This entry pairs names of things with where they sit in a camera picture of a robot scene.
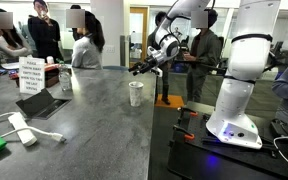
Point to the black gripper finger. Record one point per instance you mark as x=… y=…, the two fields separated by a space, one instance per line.
x=137 y=66
x=142 y=70

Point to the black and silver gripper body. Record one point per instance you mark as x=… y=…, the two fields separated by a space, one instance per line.
x=154 y=59

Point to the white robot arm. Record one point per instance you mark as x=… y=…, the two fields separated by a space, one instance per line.
x=250 y=49

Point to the white paper cup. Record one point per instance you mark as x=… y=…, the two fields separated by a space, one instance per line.
x=135 y=93

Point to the masked man in dark jacket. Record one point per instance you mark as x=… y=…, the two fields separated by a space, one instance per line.
x=164 y=67

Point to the orange framed door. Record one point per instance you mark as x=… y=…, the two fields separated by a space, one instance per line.
x=138 y=34

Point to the man in green jacket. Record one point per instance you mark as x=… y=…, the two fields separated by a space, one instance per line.
x=206 y=50

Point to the person in grey top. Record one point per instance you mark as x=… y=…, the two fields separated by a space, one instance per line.
x=88 y=49

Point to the upper black orange clamp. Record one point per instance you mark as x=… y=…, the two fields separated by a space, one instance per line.
x=182 y=110

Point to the black orange clamp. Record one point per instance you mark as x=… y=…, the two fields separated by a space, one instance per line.
x=182 y=110
x=180 y=135

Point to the lower black orange clamp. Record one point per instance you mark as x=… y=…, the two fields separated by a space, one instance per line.
x=180 y=135

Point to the clear plastic water bottle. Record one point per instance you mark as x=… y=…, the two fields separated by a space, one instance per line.
x=64 y=77

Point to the person in black sweater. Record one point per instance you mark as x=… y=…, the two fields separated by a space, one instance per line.
x=45 y=32

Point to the white printed sign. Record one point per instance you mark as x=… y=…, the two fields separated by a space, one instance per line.
x=31 y=75

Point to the woman in white sweater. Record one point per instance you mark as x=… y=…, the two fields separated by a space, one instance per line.
x=13 y=45

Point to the white power adapter brick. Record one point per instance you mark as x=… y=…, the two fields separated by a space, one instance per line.
x=24 y=133

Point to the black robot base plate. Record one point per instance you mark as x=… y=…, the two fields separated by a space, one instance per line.
x=206 y=158

